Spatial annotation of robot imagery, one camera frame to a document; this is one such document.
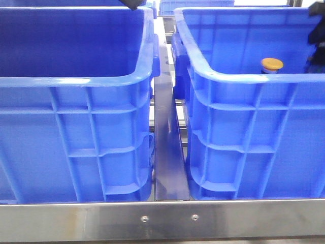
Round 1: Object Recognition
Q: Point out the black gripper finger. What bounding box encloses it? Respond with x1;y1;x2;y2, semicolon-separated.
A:
119;0;142;10
305;1;324;74

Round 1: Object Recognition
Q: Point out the yellow push button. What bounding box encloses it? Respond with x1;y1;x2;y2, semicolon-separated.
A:
261;57;284;74

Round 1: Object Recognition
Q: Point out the blue plastic bin right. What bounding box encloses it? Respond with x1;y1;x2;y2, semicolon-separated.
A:
174;7;324;200

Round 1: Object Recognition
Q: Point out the blue plastic bin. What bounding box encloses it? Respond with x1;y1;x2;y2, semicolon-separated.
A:
174;7;324;200
1;7;160;204

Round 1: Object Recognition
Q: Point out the blue plastic bin left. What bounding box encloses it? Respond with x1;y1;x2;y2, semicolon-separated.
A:
1;7;160;204

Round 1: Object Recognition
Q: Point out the dark metal divider rail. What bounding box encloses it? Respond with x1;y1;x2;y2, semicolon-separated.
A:
154;32;190;201

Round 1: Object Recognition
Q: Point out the steel rack front rail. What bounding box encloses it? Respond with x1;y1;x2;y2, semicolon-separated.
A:
1;199;324;242

